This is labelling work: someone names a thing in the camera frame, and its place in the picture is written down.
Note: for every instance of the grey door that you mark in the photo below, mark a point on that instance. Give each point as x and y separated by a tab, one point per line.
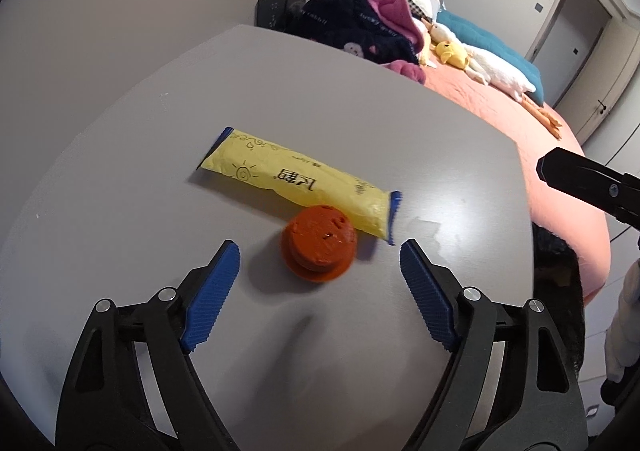
575	21

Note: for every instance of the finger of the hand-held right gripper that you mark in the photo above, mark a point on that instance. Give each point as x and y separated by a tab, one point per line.
585	178

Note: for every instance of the navy printed blanket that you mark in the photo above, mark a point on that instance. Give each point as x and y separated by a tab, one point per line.
340	21

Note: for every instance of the teal cushion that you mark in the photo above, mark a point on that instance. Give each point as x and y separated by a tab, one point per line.
490	43

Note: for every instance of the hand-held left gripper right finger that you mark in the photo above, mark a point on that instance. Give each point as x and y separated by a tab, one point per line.
430	296

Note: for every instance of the pale cloth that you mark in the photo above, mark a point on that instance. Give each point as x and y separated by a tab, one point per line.
625	321

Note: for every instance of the orange plastic lid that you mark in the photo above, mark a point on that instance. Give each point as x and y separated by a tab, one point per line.
320	241

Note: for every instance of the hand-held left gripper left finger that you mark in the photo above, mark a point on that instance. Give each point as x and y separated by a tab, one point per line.
210	301

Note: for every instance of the bed with orange sheet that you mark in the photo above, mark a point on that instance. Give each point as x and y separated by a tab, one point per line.
480	101

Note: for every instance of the pink fleece blanket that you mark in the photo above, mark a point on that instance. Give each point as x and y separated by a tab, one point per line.
392	11

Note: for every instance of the black wall panel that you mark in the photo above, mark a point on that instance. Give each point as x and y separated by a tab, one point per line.
277	8

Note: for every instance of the small yellow plush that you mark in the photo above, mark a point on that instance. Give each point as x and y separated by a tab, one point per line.
426	56

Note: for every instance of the yellow duck plush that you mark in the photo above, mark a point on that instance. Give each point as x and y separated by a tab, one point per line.
450	53

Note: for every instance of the white goose plush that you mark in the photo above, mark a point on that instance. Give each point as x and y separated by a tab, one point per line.
495	68

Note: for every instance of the yellow packet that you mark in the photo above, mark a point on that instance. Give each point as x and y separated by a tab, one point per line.
300	176

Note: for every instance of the pink printed blanket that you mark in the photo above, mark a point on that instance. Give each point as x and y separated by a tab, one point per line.
405	71

